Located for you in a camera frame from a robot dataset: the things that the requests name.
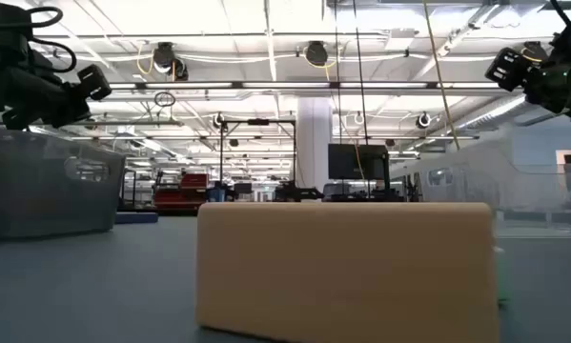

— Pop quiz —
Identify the mint green rectangular block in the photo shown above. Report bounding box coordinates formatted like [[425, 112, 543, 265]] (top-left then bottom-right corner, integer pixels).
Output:
[[493, 245, 508, 304]]

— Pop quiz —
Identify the wide orange wooden block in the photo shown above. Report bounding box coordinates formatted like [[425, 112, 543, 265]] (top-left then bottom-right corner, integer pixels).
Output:
[[196, 201, 500, 343]]

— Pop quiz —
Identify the grey horizontal ceiling pipe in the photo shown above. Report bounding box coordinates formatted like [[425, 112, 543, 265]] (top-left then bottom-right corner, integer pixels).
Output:
[[0, 118, 185, 128]]

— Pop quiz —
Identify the dark grey translucent bin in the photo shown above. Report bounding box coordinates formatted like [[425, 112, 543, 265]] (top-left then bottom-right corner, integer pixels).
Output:
[[0, 127, 127, 240]]

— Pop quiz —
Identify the clear plastic bin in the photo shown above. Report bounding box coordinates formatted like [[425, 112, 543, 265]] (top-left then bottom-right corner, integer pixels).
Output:
[[416, 135, 571, 237]]

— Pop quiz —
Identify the red tool cabinet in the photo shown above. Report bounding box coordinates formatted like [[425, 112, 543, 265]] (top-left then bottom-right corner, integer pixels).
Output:
[[153, 171, 210, 211]]

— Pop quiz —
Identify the black monitor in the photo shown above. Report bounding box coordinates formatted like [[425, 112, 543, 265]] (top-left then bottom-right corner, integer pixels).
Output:
[[327, 143, 390, 181]]

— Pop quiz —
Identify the long ceiling light strip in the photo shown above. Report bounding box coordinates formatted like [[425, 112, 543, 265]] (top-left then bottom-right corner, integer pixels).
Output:
[[108, 81, 503, 91]]

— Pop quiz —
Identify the silver ventilation duct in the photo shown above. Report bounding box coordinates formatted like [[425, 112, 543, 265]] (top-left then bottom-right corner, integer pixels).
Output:
[[456, 92, 529, 132]]

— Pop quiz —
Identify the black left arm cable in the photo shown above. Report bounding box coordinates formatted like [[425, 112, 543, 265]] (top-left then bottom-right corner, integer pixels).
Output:
[[25, 5, 79, 75]]

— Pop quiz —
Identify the yellow hanging cable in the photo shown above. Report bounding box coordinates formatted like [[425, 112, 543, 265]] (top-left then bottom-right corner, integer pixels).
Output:
[[421, 0, 461, 151]]

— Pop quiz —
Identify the hanging black cable coil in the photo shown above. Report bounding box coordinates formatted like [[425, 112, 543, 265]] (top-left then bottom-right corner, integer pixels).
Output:
[[153, 91, 177, 108]]

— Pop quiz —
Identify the black table frame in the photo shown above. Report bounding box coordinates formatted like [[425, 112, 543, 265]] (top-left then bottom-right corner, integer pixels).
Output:
[[122, 206, 199, 214]]

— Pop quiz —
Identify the black frame stand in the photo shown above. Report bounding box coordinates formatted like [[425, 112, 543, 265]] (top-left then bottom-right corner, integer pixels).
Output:
[[219, 117, 297, 187]]

